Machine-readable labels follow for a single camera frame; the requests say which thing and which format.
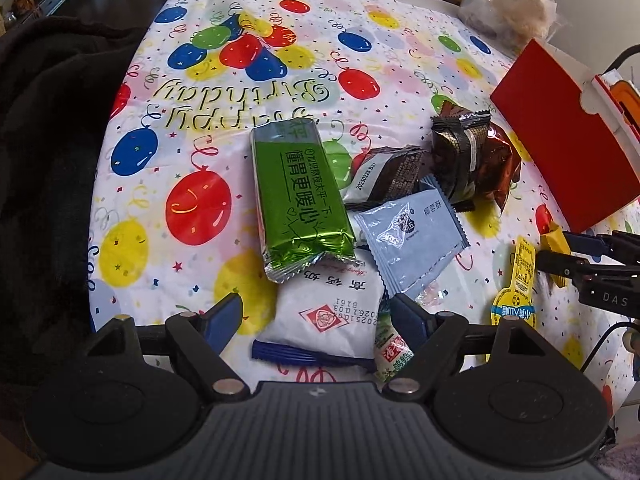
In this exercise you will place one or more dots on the small green and white packet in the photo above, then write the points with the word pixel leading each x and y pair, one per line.
pixel 392 355

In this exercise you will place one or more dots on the clear plastic bag of snacks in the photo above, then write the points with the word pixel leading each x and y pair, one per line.
pixel 510 5

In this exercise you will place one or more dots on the orange object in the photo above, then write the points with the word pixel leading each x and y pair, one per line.
pixel 631 102

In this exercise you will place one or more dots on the small yellow packet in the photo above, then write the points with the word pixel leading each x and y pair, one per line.
pixel 552 240

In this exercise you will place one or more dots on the balloon print tablecloth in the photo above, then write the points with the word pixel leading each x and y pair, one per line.
pixel 225 110

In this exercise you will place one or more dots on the grey and black snack packet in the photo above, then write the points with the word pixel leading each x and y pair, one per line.
pixel 380 180

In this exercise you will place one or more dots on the yellow and blue snack packet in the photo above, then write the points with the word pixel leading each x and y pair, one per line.
pixel 520 270

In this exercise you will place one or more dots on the red-brown foil snack packet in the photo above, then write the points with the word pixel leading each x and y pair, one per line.
pixel 500 160

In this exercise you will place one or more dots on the dark brown striped snack packet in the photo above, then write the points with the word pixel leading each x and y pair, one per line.
pixel 457 155

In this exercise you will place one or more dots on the white snack packet blue edge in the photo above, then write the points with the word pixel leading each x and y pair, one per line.
pixel 320 320

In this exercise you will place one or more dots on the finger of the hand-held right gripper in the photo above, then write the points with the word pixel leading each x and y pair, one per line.
pixel 585 243
pixel 560 262

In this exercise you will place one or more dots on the red and white cardboard box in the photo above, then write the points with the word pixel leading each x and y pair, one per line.
pixel 550 125

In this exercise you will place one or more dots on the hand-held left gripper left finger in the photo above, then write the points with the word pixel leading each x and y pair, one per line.
pixel 226 317

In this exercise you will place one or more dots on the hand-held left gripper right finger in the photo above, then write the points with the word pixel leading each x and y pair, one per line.
pixel 407 317

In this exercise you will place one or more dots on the green foil snack packet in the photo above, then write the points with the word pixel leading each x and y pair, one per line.
pixel 300 200

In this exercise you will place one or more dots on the light blue snack packet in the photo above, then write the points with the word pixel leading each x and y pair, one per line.
pixel 415 240

